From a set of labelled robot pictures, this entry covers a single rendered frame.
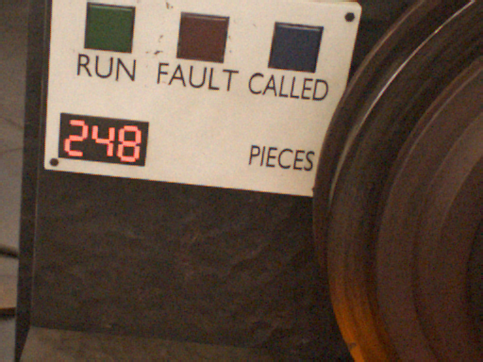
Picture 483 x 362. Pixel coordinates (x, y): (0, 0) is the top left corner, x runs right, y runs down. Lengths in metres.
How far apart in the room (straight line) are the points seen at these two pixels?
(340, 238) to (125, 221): 0.24
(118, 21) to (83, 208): 0.20
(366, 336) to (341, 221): 0.11
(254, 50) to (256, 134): 0.08
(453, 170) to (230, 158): 0.22
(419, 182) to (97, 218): 0.33
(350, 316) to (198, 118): 0.21
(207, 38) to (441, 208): 0.24
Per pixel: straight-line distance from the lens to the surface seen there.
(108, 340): 0.87
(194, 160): 0.76
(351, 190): 0.64
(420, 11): 0.67
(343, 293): 0.68
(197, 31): 0.72
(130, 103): 0.74
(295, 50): 0.73
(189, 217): 0.81
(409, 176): 0.62
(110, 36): 0.72
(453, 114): 0.61
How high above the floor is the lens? 1.38
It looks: 23 degrees down
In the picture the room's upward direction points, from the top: 6 degrees clockwise
